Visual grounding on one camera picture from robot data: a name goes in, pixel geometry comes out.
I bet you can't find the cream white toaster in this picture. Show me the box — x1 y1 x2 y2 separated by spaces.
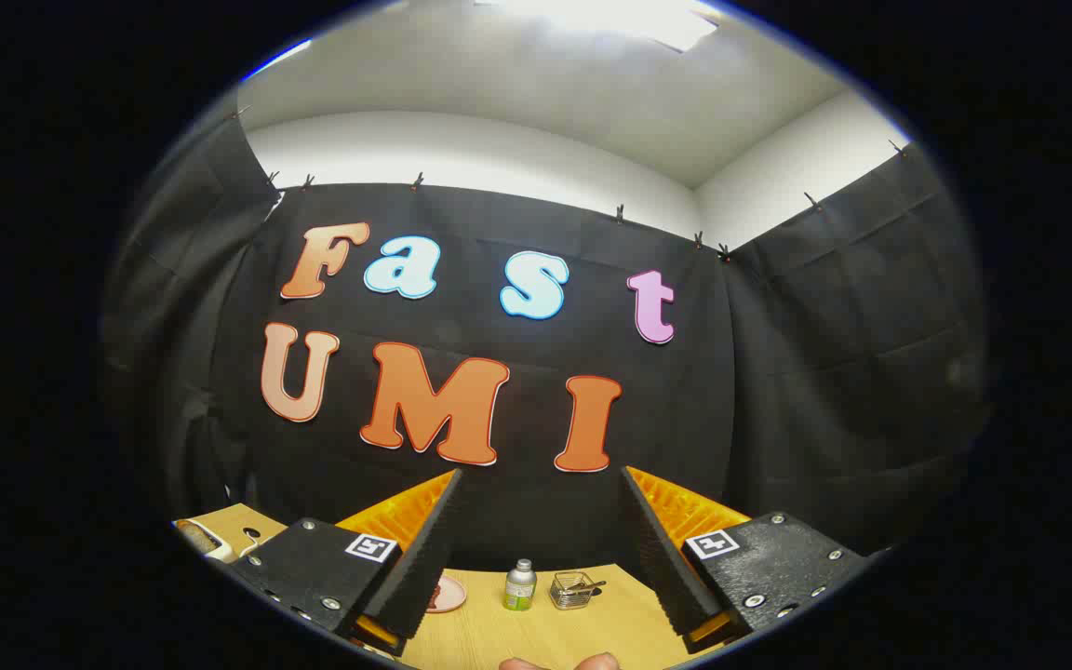
173 518 239 564

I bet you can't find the small wire basket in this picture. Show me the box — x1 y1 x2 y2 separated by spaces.
550 571 607 611

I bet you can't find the pink plate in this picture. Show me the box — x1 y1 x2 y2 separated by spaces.
426 574 468 614

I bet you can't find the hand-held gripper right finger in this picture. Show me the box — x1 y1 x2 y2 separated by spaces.
619 465 873 655

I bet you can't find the green label bottle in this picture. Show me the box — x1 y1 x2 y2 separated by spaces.
502 559 538 612

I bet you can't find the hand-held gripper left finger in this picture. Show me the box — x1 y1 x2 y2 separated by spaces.
232 468 463 658

